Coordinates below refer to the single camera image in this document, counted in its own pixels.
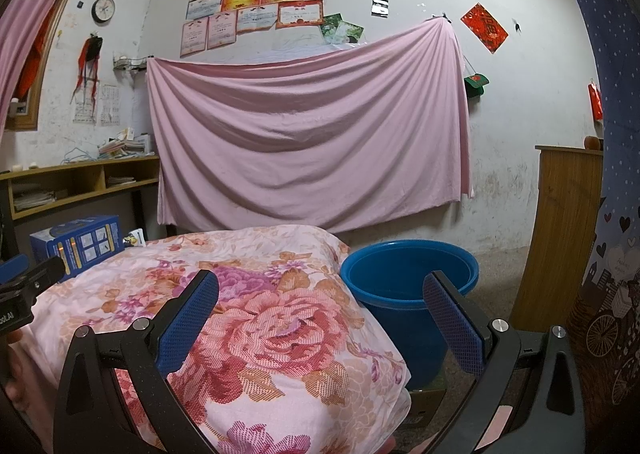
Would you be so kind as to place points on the person's left hand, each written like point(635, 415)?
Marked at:
point(27, 374)

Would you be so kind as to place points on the pink curtain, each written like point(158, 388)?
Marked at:
point(30, 9)

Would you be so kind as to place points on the wooden shelf desk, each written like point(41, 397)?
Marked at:
point(75, 165)

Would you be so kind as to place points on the pink hanging bedsheet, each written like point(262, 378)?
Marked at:
point(310, 134)

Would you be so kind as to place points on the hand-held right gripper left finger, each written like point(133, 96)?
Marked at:
point(186, 326)

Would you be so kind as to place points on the red hanging packet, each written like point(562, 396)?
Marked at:
point(595, 101)

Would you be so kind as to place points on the red paper wall poster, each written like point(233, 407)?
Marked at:
point(484, 28)

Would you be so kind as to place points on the green red hanging hat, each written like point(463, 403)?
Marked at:
point(476, 84)

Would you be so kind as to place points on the white wall paper sheet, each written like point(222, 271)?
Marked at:
point(109, 106)
point(85, 110)

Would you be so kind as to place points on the red tasselled wall ornament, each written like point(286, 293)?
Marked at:
point(89, 56)

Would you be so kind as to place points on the stack of books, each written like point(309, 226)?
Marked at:
point(125, 145)

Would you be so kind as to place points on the round wall clock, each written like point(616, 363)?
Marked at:
point(103, 9)

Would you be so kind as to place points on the wooden cabinet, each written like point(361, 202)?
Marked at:
point(560, 234)

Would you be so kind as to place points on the metal wall rack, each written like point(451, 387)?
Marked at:
point(130, 63)

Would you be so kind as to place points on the red cloth in window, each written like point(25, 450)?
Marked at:
point(36, 54)

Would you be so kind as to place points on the wooden window frame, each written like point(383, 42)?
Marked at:
point(25, 123)

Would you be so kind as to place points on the brown cardboard box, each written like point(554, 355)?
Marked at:
point(425, 404)

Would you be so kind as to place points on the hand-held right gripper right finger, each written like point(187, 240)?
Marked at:
point(456, 329)

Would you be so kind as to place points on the black white wall picture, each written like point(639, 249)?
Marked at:
point(380, 7)

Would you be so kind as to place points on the blue cardboard box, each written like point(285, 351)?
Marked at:
point(75, 246)

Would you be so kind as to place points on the pile of papers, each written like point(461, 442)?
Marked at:
point(37, 200)

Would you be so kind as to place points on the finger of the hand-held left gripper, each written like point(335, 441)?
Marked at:
point(14, 268)
point(47, 271)

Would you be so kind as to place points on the green photo card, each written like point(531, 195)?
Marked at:
point(329, 28)
point(350, 33)

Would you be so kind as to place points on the blue plastic bucket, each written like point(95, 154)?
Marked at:
point(400, 274)

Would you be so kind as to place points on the black wall hook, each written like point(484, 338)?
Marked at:
point(516, 25)

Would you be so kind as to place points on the small yellow white packet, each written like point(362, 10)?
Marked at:
point(134, 237)

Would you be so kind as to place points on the blue printed curtain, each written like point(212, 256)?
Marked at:
point(615, 324)

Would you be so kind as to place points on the pink floral blanket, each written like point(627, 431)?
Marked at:
point(280, 324)

